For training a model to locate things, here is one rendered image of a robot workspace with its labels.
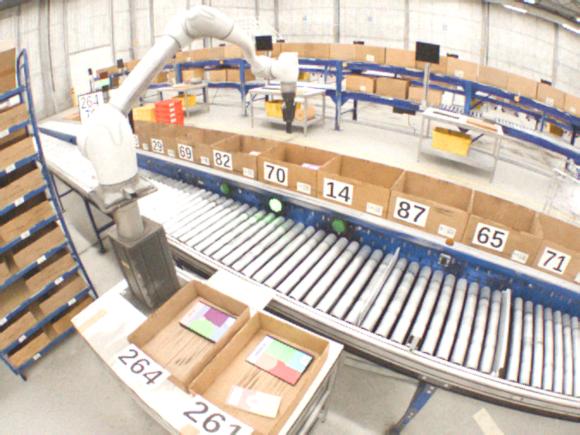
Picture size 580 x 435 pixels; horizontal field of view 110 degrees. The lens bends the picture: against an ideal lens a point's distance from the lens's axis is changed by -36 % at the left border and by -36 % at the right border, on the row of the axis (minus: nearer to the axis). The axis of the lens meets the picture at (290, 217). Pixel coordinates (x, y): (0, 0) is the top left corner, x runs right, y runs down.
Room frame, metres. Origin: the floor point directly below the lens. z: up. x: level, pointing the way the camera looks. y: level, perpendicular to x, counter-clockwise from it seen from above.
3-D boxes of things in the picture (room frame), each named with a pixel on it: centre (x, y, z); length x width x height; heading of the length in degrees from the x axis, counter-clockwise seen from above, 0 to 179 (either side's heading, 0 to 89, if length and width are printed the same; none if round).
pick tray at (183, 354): (0.65, 0.36, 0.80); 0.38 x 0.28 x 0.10; 150
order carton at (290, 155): (1.70, -0.06, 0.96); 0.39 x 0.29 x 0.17; 56
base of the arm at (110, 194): (0.88, 0.58, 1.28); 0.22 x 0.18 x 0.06; 50
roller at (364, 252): (1.02, -0.25, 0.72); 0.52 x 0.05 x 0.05; 146
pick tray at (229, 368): (0.49, 0.09, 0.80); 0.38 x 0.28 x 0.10; 150
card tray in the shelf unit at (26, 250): (1.20, 1.66, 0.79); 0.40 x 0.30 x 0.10; 147
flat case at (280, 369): (0.58, 0.04, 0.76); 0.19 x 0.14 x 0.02; 59
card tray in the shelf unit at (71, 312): (1.19, 1.67, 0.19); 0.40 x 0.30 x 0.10; 147
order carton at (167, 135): (2.36, 0.92, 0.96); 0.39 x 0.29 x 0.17; 56
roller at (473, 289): (0.70, -0.74, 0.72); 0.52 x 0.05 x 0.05; 146
